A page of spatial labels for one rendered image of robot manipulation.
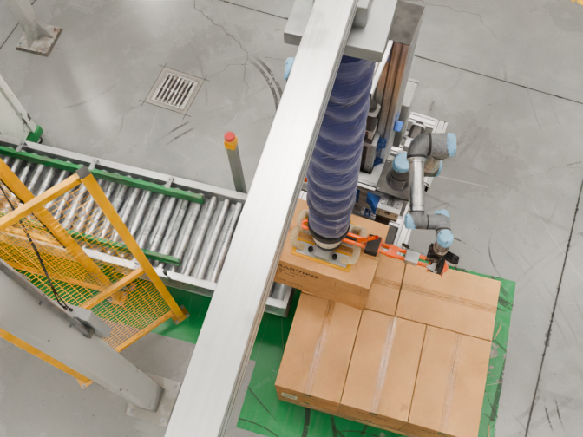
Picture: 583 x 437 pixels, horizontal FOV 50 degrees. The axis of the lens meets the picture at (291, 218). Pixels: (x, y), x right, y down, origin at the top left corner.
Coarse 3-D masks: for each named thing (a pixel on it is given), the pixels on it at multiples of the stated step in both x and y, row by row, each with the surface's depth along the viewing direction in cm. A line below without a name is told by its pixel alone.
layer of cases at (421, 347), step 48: (384, 288) 392; (432, 288) 391; (480, 288) 390; (288, 336) 381; (336, 336) 380; (384, 336) 379; (432, 336) 378; (480, 336) 378; (288, 384) 369; (336, 384) 368; (384, 384) 367; (432, 384) 367; (480, 384) 366; (432, 432) 364
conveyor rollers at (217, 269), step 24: (24, 168) 434; (0, 192) 427; (120, 192) 424; (72, 216) 419; (96, 216) 417; (168, 216) 417; (192, 216) 416; (144, 240) 410; (168, 240) 409; (216, 240) 409; (192, 264) 402; (216, 264) 401
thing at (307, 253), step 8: (304, 240) 348; (296, 248) 346; (312, 248) 342; (304, 256) 344; (312, 256) 343; (336, 256) 340; (344, 256) 343; (328, 264) 341; (336, 264) 341; (344, 264) 340
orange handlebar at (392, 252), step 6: (306, 180) 350; (306, 222) 340; (306, 228) 338; (348, 234) 336; (354, 234) 335; (342, 240) 335; (348, 240) 334; (360, 246) 333; (384, 246) 332; (390, 246) 331; (396, 246) 331; (384, 252) 331; (390, 252) 330; (396, 252) 330; (402, 252) 331; (402, 258) 329; (420, 264) 327; (426, 264) 327; (444, 270) 325
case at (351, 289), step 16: (304, 208) 358; (368, 224) 353; (288, 240) 350; (384, 240) 349; (288, 256) 346; (368, 256) 345; (288, 272) 358; (304, 272) 349; (320, 272) 341; (336, 272) 341; (352, 272) 341; (368, 272) 341; (304, 288) 374; (320, 288) 363; (336, 288) 354; (352, 288) 344; (368, 288) 337; (352, 304) 370
